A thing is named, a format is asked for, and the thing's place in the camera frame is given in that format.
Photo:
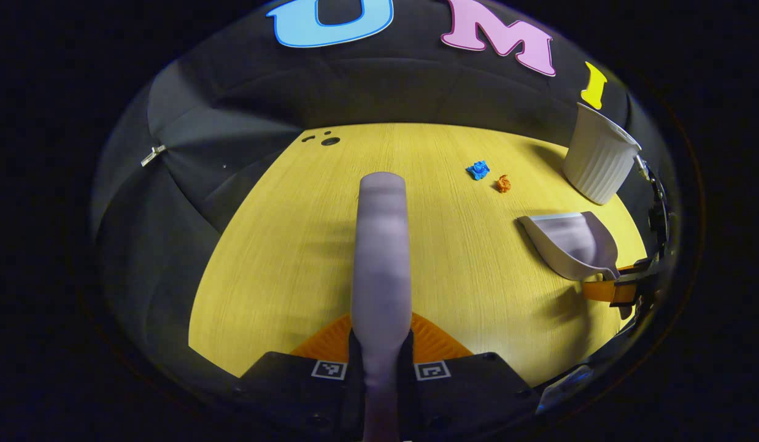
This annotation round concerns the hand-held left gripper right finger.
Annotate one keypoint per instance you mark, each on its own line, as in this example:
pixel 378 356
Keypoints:
pixel 471 393

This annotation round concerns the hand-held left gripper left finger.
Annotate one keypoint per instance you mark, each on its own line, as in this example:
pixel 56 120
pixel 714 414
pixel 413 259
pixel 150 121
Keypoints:
pixel 293 387

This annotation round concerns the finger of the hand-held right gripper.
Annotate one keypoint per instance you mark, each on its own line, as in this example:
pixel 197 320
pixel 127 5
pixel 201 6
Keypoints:
pixel 606 290

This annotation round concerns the lilac dustpan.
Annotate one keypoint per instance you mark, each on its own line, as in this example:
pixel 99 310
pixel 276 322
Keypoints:
pixel 569 245

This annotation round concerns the white ribbed garbage bin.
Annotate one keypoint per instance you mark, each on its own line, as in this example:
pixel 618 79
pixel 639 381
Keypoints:
pixel 597 159

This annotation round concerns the orange paper ball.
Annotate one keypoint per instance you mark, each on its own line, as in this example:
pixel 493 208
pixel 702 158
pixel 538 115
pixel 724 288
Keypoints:
pixel 504 183

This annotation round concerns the small lilac broom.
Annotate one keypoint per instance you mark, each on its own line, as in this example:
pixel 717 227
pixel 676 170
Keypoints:
pixel 380 258

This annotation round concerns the blue paper ball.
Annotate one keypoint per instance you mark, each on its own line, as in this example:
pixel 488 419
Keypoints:
pixel 478 170

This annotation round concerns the white cloth clip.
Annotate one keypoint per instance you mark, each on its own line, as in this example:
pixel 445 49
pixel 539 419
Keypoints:
pixel 153 155

